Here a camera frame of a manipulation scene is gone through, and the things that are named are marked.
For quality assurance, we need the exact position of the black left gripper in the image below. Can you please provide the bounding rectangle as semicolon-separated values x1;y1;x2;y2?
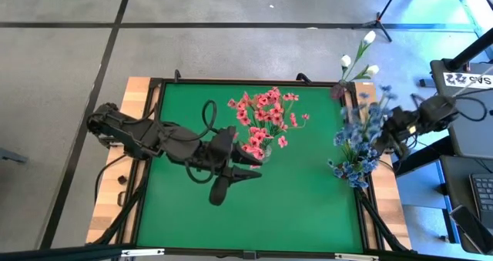
184;125;264;186

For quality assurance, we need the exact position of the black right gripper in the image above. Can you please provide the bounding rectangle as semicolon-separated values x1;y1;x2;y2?
379;106;421;157

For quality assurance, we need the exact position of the pink flower bunch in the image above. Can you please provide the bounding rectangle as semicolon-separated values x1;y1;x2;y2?
233;126;289;170
226;85;310;139

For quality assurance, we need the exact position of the purple glass vase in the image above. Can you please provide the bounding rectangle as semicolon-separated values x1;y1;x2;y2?
330;80;350;100

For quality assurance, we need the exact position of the green table mat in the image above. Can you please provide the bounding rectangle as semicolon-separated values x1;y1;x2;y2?
136;84;365;253

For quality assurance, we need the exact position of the black pole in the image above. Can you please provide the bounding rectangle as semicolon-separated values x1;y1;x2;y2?
446;27;493;72

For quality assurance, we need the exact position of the black keyboard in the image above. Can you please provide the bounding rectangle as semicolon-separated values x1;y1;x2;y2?
469;172;493;231

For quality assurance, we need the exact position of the black tripod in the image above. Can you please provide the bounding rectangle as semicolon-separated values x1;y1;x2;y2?
361;0;402;43

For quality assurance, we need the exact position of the black smartphone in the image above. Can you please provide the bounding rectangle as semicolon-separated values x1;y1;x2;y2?
449;205;492;255

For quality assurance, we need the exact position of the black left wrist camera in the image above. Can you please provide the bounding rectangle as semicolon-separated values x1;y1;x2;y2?
208;176;233;207

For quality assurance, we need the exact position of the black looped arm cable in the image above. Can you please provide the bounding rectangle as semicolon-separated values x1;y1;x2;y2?
201;99;219;139

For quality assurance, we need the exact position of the black aluminium table frame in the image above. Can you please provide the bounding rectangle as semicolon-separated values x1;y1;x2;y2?
0;72;493;261

